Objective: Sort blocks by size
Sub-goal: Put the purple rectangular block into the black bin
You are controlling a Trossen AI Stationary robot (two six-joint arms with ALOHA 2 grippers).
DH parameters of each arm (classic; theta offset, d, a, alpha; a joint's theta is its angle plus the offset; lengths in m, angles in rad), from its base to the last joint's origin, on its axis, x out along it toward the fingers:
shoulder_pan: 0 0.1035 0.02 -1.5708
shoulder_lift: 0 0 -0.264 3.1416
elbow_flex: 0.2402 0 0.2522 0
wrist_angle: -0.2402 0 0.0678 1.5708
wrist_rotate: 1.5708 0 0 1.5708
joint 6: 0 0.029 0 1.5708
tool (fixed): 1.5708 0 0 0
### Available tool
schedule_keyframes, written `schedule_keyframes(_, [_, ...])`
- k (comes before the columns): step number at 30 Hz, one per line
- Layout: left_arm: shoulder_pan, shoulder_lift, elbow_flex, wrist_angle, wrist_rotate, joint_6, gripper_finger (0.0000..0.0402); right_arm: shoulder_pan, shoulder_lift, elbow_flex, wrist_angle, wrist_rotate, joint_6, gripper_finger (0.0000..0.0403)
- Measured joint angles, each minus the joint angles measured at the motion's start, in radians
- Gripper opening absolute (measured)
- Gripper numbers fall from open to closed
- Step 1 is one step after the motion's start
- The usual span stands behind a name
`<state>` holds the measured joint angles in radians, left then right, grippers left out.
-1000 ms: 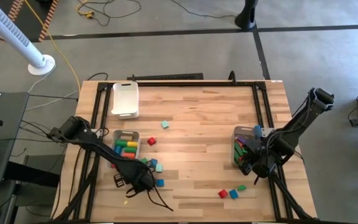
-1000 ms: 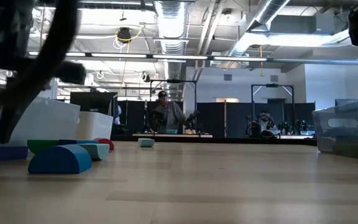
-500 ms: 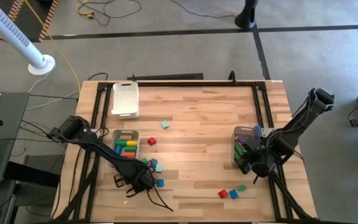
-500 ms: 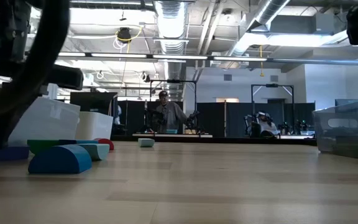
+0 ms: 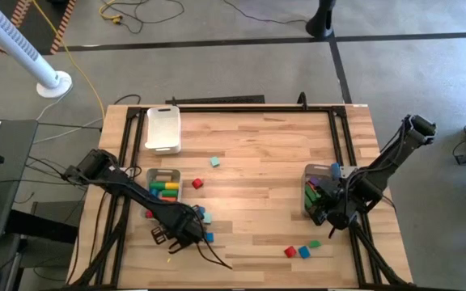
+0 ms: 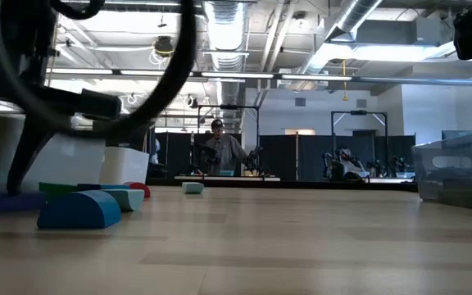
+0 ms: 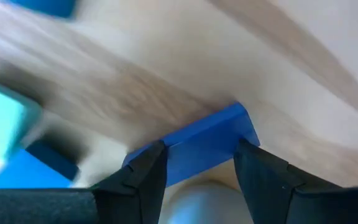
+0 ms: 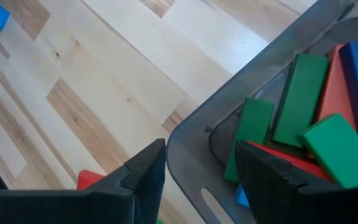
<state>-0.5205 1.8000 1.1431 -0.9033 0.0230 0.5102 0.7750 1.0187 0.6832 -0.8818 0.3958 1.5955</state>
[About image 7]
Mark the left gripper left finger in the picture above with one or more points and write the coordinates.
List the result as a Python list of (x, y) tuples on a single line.
[(132, 193)]

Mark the small blue block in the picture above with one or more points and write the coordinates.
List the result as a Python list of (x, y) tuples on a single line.
[(45, 6), (26, 174)]

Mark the blue half-round block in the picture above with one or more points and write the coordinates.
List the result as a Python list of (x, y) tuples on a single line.
[(204, 146)]

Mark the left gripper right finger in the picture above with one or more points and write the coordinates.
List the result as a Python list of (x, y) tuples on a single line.
[(275, 193)]

